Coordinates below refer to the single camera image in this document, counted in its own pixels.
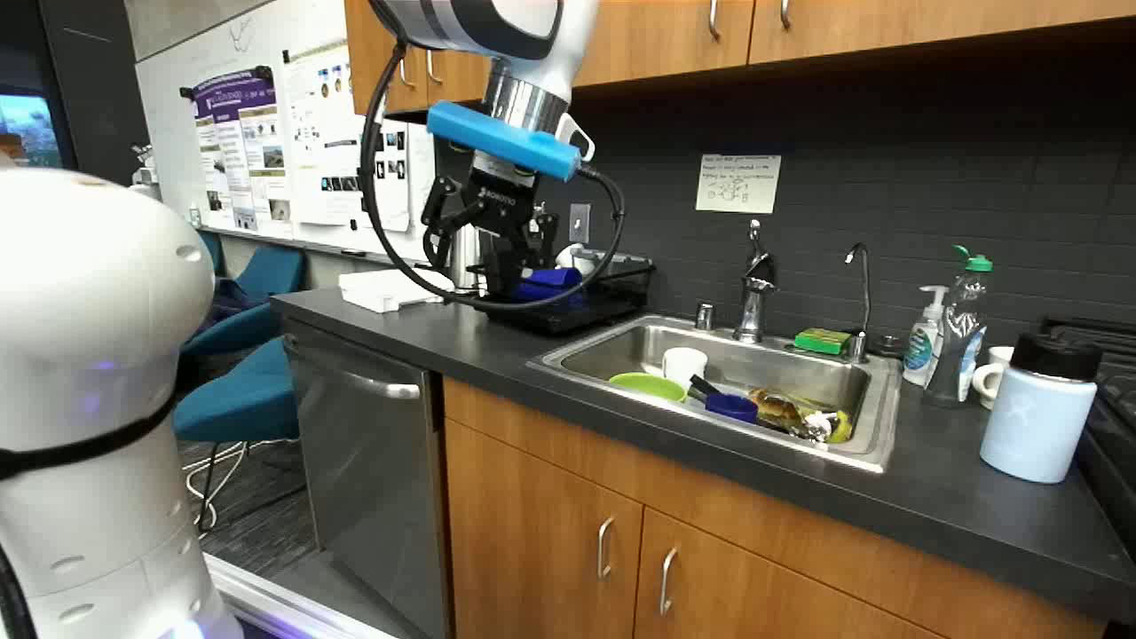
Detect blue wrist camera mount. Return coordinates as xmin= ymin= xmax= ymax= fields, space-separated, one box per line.
xmin=421 ymin=101 xmax=584 ymax=186

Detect silver lower cabinet handle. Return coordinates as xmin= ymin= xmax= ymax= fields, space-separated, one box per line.
xmin=655 ymin=544 xmax=684 ymax=622
xmin=594 ymin=510 xmax=616 ymax=583

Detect blue container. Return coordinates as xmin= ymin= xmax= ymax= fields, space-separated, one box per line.
xmin=512 ymin=268 xmax=584 ymax=303

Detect yellow dirty dishes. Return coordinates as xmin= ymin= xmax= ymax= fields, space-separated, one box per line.
xmin=748 ymin=387 xmax=854 ymax=447

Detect thin chrome water tap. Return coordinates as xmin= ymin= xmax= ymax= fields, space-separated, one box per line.
xmin=840 ymin=243 xmax=875 ymax=365

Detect wooden cabinet front panel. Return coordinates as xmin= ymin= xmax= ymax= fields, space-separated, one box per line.
xmin=441 ymin=378 xmax=1112 ymax=639

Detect steel dishwasher handle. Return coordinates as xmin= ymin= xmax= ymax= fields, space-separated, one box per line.
xmin=342 ymin=365 xmax=434 ymax=409

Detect blue utensil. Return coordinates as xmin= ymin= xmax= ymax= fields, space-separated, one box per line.
xmin=687 ymin=374 xmax=758 ymax=426

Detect aluminium frame rail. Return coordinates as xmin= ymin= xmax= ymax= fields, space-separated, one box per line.
xmin=205 ymin=551 xmax=393 ymax=639

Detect wooden cupboard door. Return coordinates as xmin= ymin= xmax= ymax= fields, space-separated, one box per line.
xmin=410 ymin=47 xmax=493 ymax=114
xmin=570 ymin=0 xmax=756 ymax=94
xmin=746 ymin=0 xmax=1136 ymax=68
xmin=345 ymin=0 xmax=421 ymax=118

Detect white mug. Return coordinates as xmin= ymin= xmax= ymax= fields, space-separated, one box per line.
xmin=969 ymin=342 xmax=1020 ymax=411

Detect poster with purple header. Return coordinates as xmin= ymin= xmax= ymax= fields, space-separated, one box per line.
xmin=178 ymin=64 xmax=296 ymax=234

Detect stainless steel dishwasher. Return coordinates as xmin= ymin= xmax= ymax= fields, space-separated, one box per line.
xmin=280 ymin=322 xmax=455 ymax=639

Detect black dish rack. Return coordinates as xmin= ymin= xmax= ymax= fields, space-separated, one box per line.
xmin=474 ymin=248 xmax=655 ymax=338

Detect green plate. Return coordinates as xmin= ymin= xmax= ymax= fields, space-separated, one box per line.
xmin=603 ymin=370 xmax=687 ymax=406

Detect white wall note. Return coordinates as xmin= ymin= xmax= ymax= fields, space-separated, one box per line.
xmin=693 ymin=148 xmax=787 ymax=222

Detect white flat box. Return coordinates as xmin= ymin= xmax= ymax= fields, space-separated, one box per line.
xmin=334 ymin=268 xmax=458 ymax=315

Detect green capped dish soap bottle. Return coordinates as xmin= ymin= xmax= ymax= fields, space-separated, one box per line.
xmin=933 ymin=243 xmax=997 ymax=406

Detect white curved object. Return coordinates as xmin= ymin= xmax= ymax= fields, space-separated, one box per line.
xmin=552 ymin=243 xmax=596 ymax=277

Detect white poster with dark photos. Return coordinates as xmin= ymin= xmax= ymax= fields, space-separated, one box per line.
xmin=280 ymin=44 xmax=415 ymax=234

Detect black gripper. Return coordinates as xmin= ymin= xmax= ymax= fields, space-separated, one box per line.
xmin=420 ymin=148 xmax=562 ymax=303

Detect hand soap pump bottle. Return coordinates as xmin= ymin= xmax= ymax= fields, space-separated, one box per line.
xmin=897 ymin=281 xmax=955 ymax=390

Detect computer monitor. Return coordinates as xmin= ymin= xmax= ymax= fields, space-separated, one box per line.
xmin=0 ymin=88 xmax=66 ymax=172

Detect white cup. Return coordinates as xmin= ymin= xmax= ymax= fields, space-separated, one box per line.
xmin=660 ymin=344 xmax=710 ymax=394
xmin=976 ymin=331 xmax=1109 ymax=486

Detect wooden lower cabinet door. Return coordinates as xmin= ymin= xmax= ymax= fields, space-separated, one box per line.
xmin=441 ymin=421 xmax=645 ymax=639
xmin=631 ymin=509 xmax=952 ymax=639

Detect chrome kitchen faucet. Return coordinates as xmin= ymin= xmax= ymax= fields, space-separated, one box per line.
xmin=735 ymin=217 xmax=780 ymax=348

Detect blue chair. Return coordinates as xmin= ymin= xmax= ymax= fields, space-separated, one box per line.
xmin=181 ymin=238 xmax=312 ymax=363
xmin=169 ymin=334 xmax=305 ymax=536

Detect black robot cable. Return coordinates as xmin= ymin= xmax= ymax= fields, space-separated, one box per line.
xmin=354 ymin=34 xmax=628 ymax=315

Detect stainless steel sink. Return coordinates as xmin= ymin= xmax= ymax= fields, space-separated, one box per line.
xmin=526 ymin=312 xmax=902 ymax=476

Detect white whiteboard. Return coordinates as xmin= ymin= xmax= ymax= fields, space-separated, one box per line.
xmin=131 ymin=0 xmax=441 ymax=258

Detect green sponge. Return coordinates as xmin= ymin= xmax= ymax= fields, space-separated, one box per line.
xmin=793 ymin=328 xmax=854 ymax=363

